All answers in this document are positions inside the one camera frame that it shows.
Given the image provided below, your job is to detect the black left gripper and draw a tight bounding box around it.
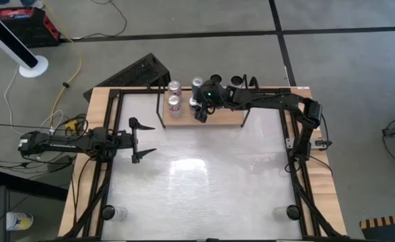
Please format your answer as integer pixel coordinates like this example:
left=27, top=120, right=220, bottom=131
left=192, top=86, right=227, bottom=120
left=111, top=116, right=157, bottom=164

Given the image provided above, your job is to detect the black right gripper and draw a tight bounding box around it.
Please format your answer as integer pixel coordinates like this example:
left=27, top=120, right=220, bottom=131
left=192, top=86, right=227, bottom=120
left=195, top=79, right=230, bottom=124

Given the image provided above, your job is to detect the blue silver Red Bull can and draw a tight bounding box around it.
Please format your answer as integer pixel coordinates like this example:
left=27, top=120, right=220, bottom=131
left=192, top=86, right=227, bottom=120
left=188, top=96, right=200, bottom=115
left=190, top=77, right=203, bottom=98

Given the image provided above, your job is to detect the white Celsius Peach Vibe can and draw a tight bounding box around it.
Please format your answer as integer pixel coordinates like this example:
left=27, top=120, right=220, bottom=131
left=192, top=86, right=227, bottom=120
left=229, top=75, right=244, bottom=89
left=101, top=204, right=129, bottom=222

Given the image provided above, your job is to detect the silver Diet Coke can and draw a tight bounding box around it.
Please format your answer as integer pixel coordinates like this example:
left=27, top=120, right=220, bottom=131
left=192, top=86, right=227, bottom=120
left=167, top=80, right=183, bottom=98
left=166, top=94, right=184, bottom=118

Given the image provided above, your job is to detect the yellow power plug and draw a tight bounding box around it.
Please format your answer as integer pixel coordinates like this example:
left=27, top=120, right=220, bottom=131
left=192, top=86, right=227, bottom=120
left=64, top=118, right=79, bottom=131

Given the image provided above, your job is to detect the black perforated metal stand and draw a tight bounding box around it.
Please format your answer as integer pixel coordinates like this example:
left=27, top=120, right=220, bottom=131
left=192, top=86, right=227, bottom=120
left=82, top=52, right=172, bottom=104

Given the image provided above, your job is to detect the gray metal mounting plate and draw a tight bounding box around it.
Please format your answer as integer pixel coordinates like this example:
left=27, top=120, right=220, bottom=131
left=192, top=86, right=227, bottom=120
left=285, top=136, right=332, bottom=149

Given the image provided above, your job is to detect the white tower fan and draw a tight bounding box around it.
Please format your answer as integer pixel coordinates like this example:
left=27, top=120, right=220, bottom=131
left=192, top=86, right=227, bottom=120
left=0, top=3, right=49, bottom=79

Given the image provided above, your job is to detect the white yellow plastic canister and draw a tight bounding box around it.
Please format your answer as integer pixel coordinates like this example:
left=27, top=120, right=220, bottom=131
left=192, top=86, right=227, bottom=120
left=5, top=211, right=34, bottom=232

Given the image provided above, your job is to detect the black red tool case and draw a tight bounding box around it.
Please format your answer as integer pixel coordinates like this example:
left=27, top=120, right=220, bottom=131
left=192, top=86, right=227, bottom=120
left=0, top=5, right=62, bottom=49

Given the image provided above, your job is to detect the black orange striped mat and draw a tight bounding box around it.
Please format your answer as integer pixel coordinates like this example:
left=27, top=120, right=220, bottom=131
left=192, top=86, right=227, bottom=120
left=359, top=212, right=395, bottom=242

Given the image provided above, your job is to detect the black aluminium table frame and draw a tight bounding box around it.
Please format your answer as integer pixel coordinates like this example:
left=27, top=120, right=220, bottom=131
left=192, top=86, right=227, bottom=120
left=62, top=85, right=348, bottom=242

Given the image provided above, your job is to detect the yellow power cable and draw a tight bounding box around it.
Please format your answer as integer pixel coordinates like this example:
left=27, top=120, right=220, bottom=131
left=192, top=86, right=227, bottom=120
left=41, top=0, right=83, bottom=130

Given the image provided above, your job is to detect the black floor cable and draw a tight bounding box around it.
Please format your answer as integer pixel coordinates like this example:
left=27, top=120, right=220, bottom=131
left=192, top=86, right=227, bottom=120
left=71, top=0, right=128, bottom=40

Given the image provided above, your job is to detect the white floor cable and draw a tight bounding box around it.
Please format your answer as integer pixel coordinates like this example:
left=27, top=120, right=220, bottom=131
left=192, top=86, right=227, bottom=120
left=3, top=65, right=65, bottom=135

